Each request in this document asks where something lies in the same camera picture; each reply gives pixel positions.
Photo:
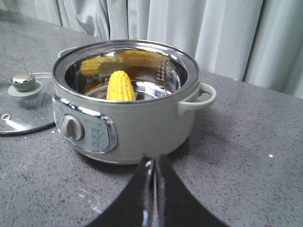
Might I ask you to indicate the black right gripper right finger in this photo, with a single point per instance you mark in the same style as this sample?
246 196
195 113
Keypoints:
176 205

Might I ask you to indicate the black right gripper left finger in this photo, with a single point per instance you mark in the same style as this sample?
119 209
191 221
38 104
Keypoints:
134 205

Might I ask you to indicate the yellow corn cob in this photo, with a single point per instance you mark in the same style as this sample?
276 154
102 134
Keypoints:
120 87

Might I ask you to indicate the glass pot lid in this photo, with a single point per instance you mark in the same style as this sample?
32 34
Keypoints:
26 103

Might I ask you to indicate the pale green electric cooking pot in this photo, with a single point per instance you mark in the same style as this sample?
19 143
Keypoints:
167 92

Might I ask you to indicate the white pleated curtain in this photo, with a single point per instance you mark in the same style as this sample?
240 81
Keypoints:
255 41

